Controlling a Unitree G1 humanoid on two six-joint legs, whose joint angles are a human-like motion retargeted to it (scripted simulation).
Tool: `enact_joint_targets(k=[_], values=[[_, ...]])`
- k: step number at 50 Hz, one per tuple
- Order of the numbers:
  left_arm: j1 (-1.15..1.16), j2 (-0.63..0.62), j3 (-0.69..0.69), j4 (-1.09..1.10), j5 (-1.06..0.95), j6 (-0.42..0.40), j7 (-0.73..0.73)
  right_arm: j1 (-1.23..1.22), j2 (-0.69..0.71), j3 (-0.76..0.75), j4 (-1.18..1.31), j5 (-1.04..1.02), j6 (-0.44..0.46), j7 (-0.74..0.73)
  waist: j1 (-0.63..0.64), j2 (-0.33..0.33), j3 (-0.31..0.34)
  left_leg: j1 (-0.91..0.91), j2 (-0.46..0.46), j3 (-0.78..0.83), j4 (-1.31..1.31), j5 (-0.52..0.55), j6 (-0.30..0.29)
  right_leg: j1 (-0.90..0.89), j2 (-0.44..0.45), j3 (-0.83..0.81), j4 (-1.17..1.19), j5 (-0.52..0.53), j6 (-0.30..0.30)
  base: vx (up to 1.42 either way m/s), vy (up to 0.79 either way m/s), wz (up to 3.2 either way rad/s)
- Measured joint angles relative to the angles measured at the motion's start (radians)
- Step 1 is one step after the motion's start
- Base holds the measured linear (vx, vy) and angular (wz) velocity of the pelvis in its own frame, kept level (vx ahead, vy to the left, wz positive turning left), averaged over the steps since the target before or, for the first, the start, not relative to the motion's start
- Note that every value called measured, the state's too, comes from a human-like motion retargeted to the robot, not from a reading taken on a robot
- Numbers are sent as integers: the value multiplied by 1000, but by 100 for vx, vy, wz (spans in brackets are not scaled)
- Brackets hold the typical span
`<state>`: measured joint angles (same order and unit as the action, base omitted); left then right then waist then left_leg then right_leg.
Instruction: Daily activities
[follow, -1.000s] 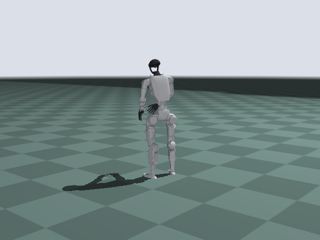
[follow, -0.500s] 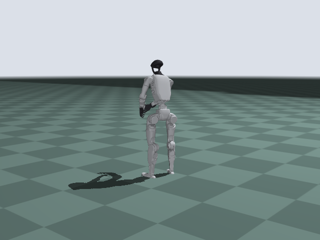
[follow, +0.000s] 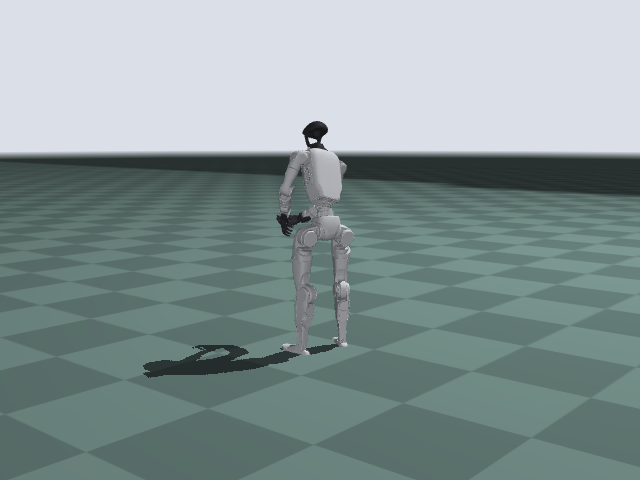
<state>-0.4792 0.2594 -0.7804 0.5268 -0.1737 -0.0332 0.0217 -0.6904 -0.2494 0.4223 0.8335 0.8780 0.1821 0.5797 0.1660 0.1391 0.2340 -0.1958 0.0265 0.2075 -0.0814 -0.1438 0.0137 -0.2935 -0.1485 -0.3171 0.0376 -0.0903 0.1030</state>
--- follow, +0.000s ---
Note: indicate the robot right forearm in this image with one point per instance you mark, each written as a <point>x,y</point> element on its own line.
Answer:
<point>311,211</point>

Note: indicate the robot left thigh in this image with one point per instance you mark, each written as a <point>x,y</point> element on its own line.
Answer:
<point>304,239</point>

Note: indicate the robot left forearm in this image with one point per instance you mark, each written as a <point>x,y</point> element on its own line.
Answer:
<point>284,204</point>

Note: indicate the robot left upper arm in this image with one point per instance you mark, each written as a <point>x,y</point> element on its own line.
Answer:
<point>297,158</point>

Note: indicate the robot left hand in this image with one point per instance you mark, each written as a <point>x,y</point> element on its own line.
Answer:
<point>284,224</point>

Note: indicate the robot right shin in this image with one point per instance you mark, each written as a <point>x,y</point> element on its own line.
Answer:
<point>342,309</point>

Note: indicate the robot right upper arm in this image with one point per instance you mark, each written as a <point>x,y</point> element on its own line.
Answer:
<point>343,168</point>

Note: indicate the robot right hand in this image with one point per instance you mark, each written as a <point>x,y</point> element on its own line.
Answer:
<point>295,219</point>

